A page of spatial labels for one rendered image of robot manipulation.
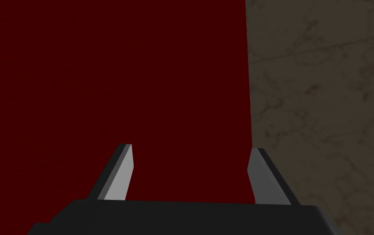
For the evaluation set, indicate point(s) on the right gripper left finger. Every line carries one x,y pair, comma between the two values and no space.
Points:
117,178

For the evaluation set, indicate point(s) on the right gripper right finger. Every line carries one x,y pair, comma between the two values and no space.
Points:
267,182

